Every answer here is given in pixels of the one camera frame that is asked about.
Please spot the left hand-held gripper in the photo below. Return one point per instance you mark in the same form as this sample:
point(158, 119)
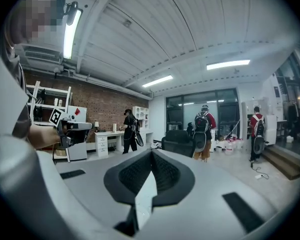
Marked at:
point(57, 117)

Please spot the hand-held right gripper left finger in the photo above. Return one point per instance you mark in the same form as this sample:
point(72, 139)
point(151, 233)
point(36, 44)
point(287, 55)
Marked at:
point(95, 196)

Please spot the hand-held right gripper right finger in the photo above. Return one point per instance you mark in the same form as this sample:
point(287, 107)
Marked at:
point(202, 179)

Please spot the person's left forearm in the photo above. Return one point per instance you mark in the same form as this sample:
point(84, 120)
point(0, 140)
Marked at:
point(42, 137)

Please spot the white board with red mark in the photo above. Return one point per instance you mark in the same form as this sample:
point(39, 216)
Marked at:
point(81, 114)

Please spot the small table lamp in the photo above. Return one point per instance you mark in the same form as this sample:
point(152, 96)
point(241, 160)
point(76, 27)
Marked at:
point(96, 125)

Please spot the grey board panel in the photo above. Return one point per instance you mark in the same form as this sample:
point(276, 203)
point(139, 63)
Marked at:
point(78, 151)

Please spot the white desk with drawers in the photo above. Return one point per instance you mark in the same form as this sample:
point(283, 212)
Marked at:
point(102, 144)

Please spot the cardboard box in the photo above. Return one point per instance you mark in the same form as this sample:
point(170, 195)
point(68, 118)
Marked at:
point(60, 153)

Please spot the white cylindrical container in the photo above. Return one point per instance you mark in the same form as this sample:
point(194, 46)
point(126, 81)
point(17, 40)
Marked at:
point(115, 128)

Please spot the group of clear water jugs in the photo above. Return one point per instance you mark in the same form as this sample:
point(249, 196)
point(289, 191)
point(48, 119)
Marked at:
point(230, 145)

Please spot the black mesh office chair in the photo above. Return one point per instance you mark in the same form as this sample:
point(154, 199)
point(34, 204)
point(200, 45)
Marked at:
point(177, 141)

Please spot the black white backpack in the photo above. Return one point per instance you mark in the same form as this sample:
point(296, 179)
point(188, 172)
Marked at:
point(138, 136)
point(259, 136)
point(201, 131)

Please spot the white storage shelf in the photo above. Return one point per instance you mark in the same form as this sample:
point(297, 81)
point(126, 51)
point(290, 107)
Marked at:
point(35, 96)

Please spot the white power strip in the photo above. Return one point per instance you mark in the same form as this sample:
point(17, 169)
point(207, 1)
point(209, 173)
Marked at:
point(259, 176)

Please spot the person's grey t-shirt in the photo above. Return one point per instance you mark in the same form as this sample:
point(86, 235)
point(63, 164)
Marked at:
point(20, 104)

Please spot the dark framed window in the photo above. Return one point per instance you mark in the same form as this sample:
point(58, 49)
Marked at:
point(175, 111)
point(228, 109)

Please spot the ceiling air conditioner unit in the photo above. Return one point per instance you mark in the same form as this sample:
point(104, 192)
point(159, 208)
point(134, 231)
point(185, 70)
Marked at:
point(40, 55)

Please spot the wooden step platform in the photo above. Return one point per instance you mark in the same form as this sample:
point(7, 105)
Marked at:
point(285, 162)

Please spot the long ceiling light panel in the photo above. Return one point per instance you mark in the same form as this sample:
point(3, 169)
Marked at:
point(70, 36)
point(157, 81)
point(227, 64)

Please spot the person's head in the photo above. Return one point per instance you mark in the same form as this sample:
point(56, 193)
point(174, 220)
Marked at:
point(37, 9)

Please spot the white wall shelf unit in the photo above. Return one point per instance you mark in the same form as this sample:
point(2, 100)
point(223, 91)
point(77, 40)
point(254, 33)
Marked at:
point(141, 114)

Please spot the black head-mounted camera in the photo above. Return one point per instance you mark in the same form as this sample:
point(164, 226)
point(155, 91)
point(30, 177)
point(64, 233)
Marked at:
point(72, 15)

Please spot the blue wall poster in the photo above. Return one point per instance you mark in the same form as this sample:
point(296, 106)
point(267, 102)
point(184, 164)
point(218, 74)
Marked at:
point(277, 91)

